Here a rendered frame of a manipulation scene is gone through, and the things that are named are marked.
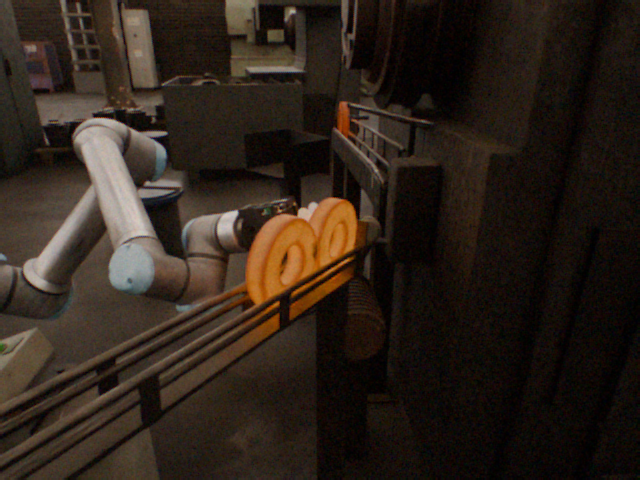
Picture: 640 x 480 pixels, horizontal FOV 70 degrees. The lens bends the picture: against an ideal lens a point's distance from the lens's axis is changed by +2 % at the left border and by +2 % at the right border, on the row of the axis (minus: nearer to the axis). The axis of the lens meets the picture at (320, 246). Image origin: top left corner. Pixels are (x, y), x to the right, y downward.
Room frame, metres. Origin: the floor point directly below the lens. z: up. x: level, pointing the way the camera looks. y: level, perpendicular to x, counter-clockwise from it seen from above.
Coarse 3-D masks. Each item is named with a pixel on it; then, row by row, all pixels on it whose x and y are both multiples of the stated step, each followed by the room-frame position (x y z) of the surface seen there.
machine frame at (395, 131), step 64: (512, 0) 0.88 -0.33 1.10; (576, 0) 0.76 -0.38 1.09; (512, 64) 0.84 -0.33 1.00; (576, 64) 0.76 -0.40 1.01; (384, 128) 1.59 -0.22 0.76; (448, 128) 0.98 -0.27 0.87; (512, 128) 0.80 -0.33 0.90; (576, 128) 0.76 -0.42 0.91; (448, 192) 0.92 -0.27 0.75; (512, 192) 0.75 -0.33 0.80; (576, 192) 0.73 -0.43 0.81; (448, 256) 0.87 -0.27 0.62; (512, 256) 0.76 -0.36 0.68; (576, 256) 0.73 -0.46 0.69; (448, 320) 0.82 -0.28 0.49; (512, 320) 0.76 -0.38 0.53; (576, 320) 0.76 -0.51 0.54; (448, 384) 0.78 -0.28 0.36; (512, 384) 0.76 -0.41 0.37; (576, 384) 0.76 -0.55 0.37; (448, 448) 0.75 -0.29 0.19; (512, 448) 0.73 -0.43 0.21; (576, 448) 0.77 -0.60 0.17
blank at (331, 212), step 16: (320, 208) 0.75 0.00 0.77; (336, 208) 0.75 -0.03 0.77; (352, 208) 0.81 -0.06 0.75; (320, 224) 0.72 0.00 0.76; (336, 224) 0.76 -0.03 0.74; (352, 224) 0.81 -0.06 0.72; (320, 240) 0.71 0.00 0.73; (336, 240) 0.80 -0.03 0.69; (352, 240) 0.81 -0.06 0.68; (320, 256) 0.71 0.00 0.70; (336, 256) 0.76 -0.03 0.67
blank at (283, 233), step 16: (272, 224) 0.62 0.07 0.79; (288, 224) 0.63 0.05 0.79; (304, 224) 0.66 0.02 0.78; (256, 240) 0.60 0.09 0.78; (272, 240) 0.60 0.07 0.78; (288, 240) 0.63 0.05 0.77; (304, 240) 0.66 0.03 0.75; (256, 256) 0.59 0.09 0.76; (272, 256) 0.59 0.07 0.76; (288, 256) 0.68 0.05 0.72; (304, 256) 0.66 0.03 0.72; (256, 272) 0.58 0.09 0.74; (272, 272) 0.59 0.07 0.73; (288, 272) 0.66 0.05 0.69; (304, 272) 0.66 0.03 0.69; (256, 288) 0.57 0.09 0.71; (272, 288) 0.59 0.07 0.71; (256, 304) 0.60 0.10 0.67
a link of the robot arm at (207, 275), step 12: (192, 264) 0.83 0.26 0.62; (204, 264) 0.85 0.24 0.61; (216, 264) 0.86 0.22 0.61; (192, 276) 0.80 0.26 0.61; (204, 276) 0.82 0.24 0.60; (216, 276) 0.84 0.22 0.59; (192, 288) 0.79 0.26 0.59; (204, 288) 0.81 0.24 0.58; (216, 288) 0.83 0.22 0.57; (180, 300) 0.78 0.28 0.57; (192, 300) 0.79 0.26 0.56; (204, 300) 0.80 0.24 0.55; (204, 312) 0.82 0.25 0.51
